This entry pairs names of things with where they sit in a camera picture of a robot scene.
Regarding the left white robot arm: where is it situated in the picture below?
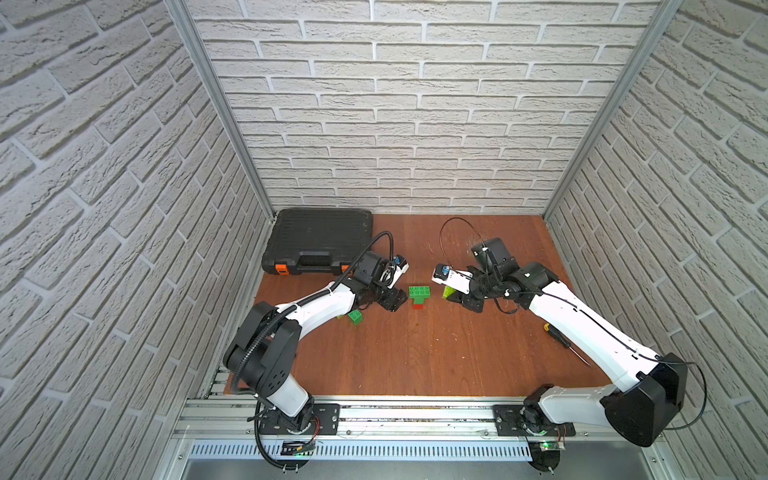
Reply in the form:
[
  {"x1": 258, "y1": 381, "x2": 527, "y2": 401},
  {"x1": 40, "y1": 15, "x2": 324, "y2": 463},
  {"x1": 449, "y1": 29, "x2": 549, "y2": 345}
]
[{"x1": 223, "y1": 251, "x2": 409, "y2": 432}]

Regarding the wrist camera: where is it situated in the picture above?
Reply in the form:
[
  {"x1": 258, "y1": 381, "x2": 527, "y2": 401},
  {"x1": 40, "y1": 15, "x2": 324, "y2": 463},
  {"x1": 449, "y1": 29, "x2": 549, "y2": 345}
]
[
  {"x1": 432, "y1": 263, "x2": 472, "y2": 294},
  {"x1": 381, "y1": 255, "x2": 409, "y2": 288}
]

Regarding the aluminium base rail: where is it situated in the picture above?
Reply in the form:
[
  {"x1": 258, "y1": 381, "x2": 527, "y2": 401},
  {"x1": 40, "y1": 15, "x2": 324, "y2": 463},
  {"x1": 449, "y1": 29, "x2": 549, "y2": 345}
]
[{"x1": 160, "y1": 373, "x2": 629, "y2": 476}]

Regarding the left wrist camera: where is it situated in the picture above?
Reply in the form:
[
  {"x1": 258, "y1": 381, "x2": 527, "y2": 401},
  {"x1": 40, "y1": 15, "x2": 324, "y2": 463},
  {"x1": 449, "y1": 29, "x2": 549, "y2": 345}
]
[{"x1": 381, "y1": 255, "x2": 409, "y2": 288}]

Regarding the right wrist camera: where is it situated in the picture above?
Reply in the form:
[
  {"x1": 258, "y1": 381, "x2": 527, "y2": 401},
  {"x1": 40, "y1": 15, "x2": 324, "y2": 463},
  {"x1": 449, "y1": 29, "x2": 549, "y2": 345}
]
[{"x1": 432, "y1": 263, "x2": 472, "y2": 294}]

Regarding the black plastic tool case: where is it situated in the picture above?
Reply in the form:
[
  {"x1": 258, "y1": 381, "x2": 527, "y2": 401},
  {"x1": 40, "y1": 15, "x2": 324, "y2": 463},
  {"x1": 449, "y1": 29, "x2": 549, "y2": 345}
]
[{"x1": 261, "y1": 207, "x2": 373, "y2": 276}]

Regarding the small green lego brick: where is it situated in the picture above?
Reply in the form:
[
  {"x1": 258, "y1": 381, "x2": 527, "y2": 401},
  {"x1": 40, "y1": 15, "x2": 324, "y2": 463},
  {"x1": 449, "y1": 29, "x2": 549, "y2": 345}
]
[{"x1": 347, "y1": 310, "x2": 363, "y2": 325}]

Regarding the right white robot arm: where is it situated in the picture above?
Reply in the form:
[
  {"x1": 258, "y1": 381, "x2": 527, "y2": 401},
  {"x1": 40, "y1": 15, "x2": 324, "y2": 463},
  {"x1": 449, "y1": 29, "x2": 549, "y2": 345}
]
[{"x1": 433, "y1": 238, "x2": 688, "y2": 447}]

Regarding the black yellow screwdriver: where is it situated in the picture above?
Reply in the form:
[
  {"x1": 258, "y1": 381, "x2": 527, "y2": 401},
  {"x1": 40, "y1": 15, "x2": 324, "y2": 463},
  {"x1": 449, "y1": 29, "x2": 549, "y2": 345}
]
[{"x1": 544, "y1": 323, "x2": 591, "y2": 367}]

